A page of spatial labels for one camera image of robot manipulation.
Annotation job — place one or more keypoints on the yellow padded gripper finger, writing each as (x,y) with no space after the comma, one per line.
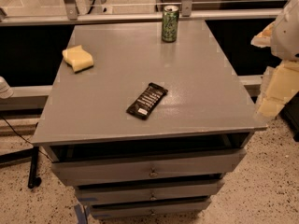
(279,86)
(263,39)

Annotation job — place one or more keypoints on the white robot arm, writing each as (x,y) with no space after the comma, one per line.
(285,34)

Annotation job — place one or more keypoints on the black rxbar chocolate bar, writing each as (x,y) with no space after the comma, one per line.
(145,103)

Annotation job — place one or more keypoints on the green soda can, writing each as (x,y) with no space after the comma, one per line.
(170,23)

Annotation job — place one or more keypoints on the grey drawer cabinet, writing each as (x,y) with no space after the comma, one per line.
(206,109)

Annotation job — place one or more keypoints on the bottom grey drawer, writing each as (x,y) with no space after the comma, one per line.
(149,208)

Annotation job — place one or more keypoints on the grey drawer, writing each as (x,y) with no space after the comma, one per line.
(149,208)
(81,173)
(149,192)

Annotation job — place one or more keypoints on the top grey drawer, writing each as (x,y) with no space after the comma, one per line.
(81,173)

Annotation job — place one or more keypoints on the yellow sponge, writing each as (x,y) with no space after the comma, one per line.
(78,58)

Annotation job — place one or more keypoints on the grey metal railing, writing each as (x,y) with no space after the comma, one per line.
(52,12)

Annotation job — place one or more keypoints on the middle grey drawer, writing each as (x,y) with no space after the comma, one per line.
(149,192)

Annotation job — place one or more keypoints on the white object at left edge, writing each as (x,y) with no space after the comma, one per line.
(5,89)

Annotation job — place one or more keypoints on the black stand leg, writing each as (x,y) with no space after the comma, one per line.
(34,180)

